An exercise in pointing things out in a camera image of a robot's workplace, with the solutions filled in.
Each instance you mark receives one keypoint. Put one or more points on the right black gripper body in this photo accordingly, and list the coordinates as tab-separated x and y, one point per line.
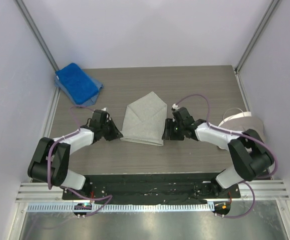
179	127

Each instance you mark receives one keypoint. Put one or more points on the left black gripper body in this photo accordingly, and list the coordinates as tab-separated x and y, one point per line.
109	131

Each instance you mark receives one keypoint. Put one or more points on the grey cloth napkin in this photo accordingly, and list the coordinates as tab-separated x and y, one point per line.
144	121

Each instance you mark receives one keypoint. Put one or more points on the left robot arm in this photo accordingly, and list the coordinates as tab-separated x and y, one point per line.
50	161

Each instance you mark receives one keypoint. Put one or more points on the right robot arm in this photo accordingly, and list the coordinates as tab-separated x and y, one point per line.
250	157

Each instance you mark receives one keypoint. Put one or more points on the light blue mesh cloth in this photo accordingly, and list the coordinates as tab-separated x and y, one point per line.
91	101

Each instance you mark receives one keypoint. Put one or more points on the blue folded towel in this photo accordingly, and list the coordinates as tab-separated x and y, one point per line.
77	83

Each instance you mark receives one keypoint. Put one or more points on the grey cloth pile in bowl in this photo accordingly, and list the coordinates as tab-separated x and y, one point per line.
238	120

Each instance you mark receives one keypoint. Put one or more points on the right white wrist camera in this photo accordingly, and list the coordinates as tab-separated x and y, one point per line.
174	107

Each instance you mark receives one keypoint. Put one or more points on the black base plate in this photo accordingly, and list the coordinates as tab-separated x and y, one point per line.
154	188

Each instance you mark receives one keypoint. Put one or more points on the white slotted cable duct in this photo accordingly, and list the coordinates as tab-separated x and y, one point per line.
58	207

